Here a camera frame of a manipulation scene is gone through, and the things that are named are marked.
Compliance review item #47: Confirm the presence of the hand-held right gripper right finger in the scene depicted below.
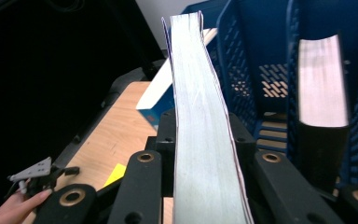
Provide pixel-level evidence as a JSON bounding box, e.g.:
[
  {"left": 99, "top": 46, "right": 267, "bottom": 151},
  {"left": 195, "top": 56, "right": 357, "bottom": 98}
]
[{"left": 227, "top": 111, "right": 258, "bottom": 175}]

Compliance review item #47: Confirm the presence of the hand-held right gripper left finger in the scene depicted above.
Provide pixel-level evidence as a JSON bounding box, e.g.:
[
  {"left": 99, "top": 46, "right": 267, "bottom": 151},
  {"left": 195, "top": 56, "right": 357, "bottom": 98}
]
[{"left": 145, "top": 108, "right": 179, "bottom": 199}]

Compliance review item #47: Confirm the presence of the dark blue illustrated book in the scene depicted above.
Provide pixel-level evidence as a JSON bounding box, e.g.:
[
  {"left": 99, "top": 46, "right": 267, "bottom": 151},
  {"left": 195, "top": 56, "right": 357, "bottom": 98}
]
[{"left": 160, "top": 10, "right": 255, "bottom": 224}]

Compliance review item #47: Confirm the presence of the yellow book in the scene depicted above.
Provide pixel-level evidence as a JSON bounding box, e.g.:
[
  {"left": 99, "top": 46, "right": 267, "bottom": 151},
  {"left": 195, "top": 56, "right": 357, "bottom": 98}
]
[{"left": 103, "top": 162, "right": 128, "bottom": 189}]

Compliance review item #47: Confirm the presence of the bright blue book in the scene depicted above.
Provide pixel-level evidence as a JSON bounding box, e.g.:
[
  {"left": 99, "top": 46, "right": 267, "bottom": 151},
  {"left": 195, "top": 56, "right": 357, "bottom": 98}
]
[{"left": 135, "top": 27, "right": 218, "bottom": 130}]

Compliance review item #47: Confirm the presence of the black book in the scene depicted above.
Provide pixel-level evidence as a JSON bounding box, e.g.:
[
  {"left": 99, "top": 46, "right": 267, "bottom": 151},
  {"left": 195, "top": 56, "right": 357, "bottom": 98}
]
[{"left": 293, "top": 32, "right": 355, "bottom": 194}]

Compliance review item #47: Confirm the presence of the blue plastic file rack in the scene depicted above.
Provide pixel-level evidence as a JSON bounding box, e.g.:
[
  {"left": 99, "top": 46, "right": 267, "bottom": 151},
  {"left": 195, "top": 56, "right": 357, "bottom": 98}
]
[{"left": 180, "top": 0, "right": 358, "bottom": 190}]

